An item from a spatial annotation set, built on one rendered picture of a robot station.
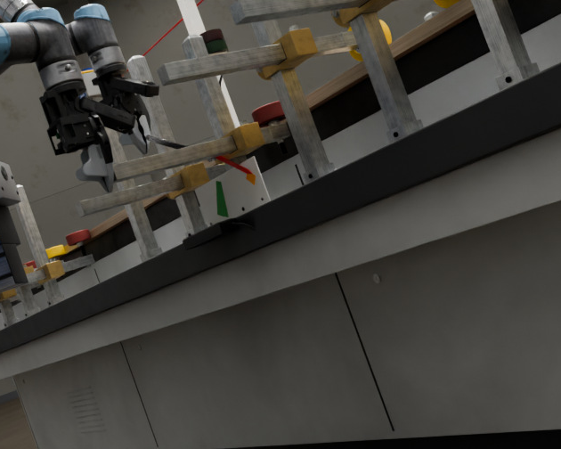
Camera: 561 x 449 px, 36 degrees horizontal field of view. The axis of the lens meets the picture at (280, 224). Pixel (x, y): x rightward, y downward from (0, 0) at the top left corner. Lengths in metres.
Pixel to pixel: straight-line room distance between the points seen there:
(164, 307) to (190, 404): 0.58
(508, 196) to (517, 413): 0.57
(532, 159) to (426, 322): 0.63
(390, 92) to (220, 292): 0.80
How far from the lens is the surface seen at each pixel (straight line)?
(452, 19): 1.63
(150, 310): 2.42
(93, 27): 2.09
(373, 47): 1.50
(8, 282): 1.91
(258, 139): 1.83
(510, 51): 1.32
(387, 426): 2.10
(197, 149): 1.79
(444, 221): 1.49
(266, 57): 1.63
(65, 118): 1.66
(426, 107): 1.73
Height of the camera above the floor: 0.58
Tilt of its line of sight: 2 degrees up
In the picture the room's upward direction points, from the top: 20 degrees counter-clockwise
